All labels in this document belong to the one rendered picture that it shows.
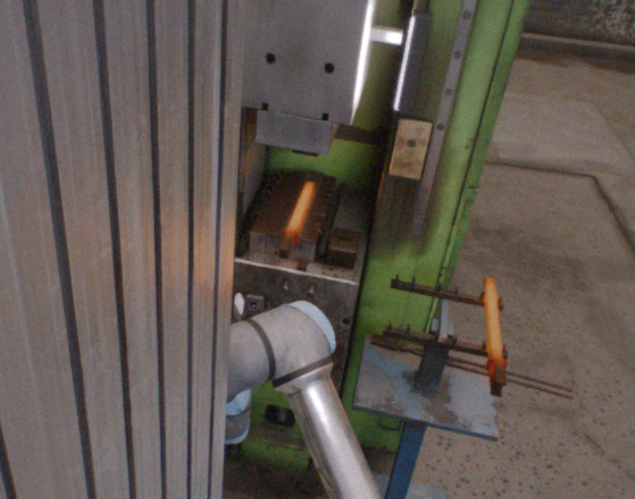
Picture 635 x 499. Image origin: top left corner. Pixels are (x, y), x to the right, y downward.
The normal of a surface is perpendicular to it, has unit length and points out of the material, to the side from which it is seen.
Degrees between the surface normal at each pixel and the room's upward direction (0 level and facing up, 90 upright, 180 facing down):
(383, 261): 90
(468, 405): 0
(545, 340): 0
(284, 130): 90
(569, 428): 0
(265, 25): 90
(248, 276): 90
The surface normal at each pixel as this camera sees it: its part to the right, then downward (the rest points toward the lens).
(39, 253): 0.93, 0.28
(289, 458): -0.17, 0.53
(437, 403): 0.11, -0.82
